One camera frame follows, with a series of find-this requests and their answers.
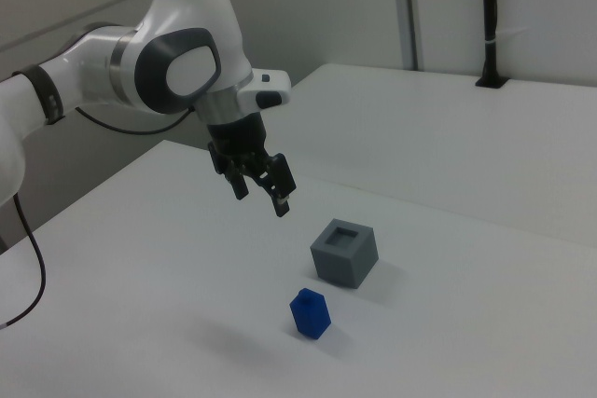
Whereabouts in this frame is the white cable tie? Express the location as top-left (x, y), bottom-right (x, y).
top-left (482, 26), bottom-right (531, 45)

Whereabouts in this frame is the black pole with base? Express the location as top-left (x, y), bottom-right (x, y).
top-left (474, 0), bottom-right (510, 89)

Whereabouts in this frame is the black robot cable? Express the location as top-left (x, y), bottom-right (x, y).
top-left (0, 104), bottom-right (196, 331)

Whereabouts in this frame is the grey hollow cuboid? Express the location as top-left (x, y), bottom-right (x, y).
top-left (309, 217), bottom-right (380, 290)

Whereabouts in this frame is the grey partition post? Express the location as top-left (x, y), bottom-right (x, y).
top-left (399, 0), bottom-right (426, 72)

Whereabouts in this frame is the blue block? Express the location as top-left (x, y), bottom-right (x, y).
top-left (288, 286), bottom-right (333, 340)

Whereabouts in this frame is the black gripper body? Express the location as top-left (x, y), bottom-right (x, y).
top-left (204, 112), bottom-right (271, 172)

